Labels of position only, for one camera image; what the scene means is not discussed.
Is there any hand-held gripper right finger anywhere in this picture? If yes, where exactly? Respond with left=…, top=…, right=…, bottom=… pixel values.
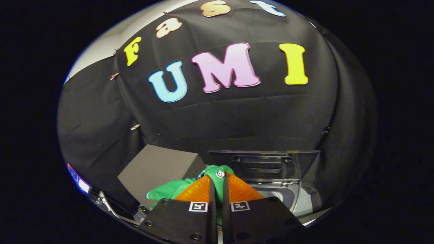
left=222, top=172, right=305, bottom=244

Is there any lit screen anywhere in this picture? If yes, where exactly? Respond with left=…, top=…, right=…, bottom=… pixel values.
left=67, top=163, right=92, bottom=194

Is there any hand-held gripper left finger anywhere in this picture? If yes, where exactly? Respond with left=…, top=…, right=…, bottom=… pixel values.
left=139, top=175, right=217, bottom=244

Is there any grey box cabinet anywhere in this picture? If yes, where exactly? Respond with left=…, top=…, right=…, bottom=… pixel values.
left=118, top=145, right=206, bottom=210

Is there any green polo shirt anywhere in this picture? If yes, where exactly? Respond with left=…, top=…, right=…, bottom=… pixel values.
left=146, top=165, right=236, bottom=224

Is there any black backdrop cloth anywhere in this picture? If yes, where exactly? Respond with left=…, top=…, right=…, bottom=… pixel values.
left=57, top=0, right=378, bottom=217

